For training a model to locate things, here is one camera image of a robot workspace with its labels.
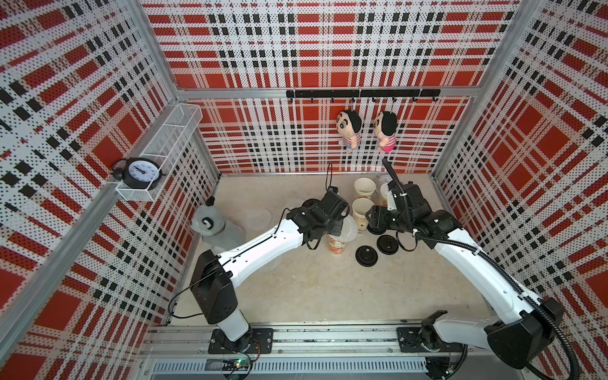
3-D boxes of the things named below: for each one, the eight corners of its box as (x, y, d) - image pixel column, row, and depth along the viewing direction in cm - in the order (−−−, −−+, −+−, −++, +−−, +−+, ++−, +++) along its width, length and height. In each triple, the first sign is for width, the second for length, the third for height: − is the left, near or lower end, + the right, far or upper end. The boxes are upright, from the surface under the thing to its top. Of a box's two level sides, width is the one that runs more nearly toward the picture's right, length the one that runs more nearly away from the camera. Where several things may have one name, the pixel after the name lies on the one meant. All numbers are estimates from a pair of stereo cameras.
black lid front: (356, 267, 92) (356, 264, 90) (354, 248, 97) (354, 245, 95) (378, 267, 92) (379, 264, 90) (375, 248, 97) (376, 245, 95)
